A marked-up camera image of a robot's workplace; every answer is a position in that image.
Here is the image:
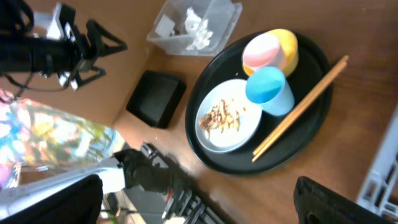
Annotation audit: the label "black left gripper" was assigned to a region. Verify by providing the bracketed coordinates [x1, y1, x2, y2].
[34, 3, 127, 90]

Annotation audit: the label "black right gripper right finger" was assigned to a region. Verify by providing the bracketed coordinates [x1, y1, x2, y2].
[294, 176, 390, 224]

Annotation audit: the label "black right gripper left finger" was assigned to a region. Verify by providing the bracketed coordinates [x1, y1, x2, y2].
[1, 175, 103, 224]

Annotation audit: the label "white tissue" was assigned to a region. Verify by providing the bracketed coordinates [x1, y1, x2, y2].
[184, 7, 213, 50]

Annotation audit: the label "light blue cup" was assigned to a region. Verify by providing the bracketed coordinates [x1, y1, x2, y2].
[245, 67, 295, 116]

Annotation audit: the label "pink cup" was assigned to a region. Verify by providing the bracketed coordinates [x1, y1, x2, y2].
[242, 32, 286, 72]

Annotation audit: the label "yellow bowl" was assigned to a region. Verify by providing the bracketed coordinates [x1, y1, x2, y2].
[242, 29, 299, 77]

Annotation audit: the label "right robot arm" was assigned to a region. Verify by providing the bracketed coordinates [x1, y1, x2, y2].
[1, 149, 387, 223]

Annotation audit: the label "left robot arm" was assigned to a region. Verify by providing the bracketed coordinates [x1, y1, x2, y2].
[1, 0, 127, 104]

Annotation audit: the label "grey plastic dishwasher rack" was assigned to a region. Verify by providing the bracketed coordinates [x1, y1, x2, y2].
[356, 111, 397, 223]

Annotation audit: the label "clear plastic waste bin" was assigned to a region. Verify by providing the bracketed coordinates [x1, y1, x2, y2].
[147, 0, 243, 56]

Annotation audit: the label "black rectangular bin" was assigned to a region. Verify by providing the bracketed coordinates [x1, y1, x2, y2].
[126, 70, 187, 129]

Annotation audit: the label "colourful patterned cloth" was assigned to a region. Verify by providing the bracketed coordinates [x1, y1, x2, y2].
[1, 98, 125, 189]

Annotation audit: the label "white plate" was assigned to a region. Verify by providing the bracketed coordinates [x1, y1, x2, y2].
[195, 79, 262, 154]

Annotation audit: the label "food scraps on plate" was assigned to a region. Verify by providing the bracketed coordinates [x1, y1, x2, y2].
[198, 98, 246, 139]

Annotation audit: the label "black round tray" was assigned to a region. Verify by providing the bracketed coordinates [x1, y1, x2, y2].
[185, 32, 332, 175]

